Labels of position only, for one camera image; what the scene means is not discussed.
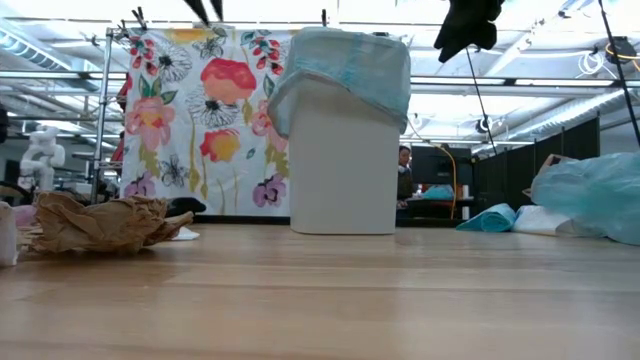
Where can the blue trash bag roll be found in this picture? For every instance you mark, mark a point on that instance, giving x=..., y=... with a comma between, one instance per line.
x=495, y=220

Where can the thin black pole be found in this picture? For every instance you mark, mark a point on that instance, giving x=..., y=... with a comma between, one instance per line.
x=481, y=100

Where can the loose blue trash bag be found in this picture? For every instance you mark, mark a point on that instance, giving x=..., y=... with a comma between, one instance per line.
x=595, y=195

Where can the white plastic trash bin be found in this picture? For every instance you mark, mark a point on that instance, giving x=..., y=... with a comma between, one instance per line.
x=345, y=175

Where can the white robot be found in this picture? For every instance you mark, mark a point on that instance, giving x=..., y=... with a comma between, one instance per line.
x=42, y=160

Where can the brown paper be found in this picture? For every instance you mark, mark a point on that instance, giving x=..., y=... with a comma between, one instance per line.
x=100, y=225

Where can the pink ball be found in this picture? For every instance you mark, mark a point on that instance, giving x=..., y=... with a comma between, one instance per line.
x=24, y=215

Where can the white flat bag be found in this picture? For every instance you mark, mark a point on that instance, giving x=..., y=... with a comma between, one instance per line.
x=540, y=220

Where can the black partition wall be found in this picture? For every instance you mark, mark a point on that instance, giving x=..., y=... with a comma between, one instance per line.
x=505, y=175

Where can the metal rack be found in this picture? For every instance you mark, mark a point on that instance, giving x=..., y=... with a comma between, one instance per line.
x=102, y=125

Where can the blue bin liner bag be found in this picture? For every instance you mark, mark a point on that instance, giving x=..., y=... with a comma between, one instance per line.
x=350, y=55

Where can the black monitor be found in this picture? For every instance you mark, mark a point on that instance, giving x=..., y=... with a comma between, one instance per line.
x=435, y=165

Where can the person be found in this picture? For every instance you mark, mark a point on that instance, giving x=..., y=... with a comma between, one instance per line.
x=405, y=180

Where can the white cup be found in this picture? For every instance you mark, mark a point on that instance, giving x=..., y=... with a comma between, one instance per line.
x=465, y=191

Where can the teal bundle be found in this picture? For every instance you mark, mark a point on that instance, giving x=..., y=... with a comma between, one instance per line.
x=439, y=193

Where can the black clothes clip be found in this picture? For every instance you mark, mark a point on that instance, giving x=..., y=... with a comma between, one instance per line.
x=140, y=20
x=324, y=16

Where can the brown cardboard piece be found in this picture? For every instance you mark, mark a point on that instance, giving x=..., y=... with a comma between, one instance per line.
x=547, y=160

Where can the black green work glove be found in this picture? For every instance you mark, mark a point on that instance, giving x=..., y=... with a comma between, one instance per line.
x=190, y=204

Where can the floral cloth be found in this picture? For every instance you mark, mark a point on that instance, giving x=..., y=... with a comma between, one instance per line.
x=200, y=150

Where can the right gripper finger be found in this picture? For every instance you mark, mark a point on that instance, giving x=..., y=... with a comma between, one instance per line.
x=465, y=42

